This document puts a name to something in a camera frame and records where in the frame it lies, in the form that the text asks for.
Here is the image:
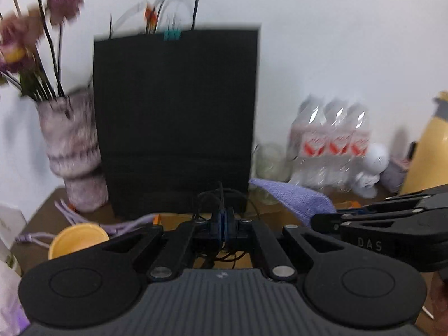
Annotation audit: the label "purple knitted cloth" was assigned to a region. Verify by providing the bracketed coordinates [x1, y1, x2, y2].
[249, 178, 336, 227]

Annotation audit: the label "black cable bundle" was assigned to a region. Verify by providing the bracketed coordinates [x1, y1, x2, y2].
[193, 181, 262, 263]

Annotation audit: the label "right hand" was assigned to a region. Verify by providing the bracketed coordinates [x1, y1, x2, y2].
[430, 272, 447, 332]

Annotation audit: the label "red cardboard box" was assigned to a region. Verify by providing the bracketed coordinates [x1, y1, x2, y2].
[153, 200, 361, 270]

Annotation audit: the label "small grey jar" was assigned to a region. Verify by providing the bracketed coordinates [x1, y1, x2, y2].
[380, 157, 410, 194]

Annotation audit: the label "yellow thermos jug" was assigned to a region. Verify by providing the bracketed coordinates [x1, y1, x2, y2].
[399, 91, 448, 195]

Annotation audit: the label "water bottle left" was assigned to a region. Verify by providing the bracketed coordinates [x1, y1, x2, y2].
[288, 94, 327, 189]

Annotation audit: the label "water bottle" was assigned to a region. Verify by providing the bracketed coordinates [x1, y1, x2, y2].
[288, 94, 327, 189]
[346, 102, 371, 186]
[324, 98, 351, 189]

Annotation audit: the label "white toy robot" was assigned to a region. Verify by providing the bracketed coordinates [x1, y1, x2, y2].
[351, 143, 389, 199]

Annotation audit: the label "glass cup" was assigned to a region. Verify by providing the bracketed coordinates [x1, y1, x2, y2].
[255, 143, 291, 182]

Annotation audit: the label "water bottle middle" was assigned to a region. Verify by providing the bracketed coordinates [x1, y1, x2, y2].
[324, 98, 351, 189]

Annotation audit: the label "yellow mug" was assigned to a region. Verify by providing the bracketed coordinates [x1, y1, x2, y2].
[48, 223, 109, 260]

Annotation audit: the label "water bottle right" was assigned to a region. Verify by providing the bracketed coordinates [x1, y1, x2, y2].
[346, 102, 371, 186]

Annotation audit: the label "black paper bag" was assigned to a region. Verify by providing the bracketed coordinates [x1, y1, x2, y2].
[94, 27, 259, 219]

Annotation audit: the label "purple tissue pack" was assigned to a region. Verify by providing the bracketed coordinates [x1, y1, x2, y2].
[0, 262, 30, 336]

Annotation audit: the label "dried pink flowers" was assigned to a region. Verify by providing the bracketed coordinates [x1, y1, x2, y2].
[1, 0, 84, 102]

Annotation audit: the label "purple cord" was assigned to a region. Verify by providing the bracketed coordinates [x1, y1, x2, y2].
[15, 199, 157, 249]

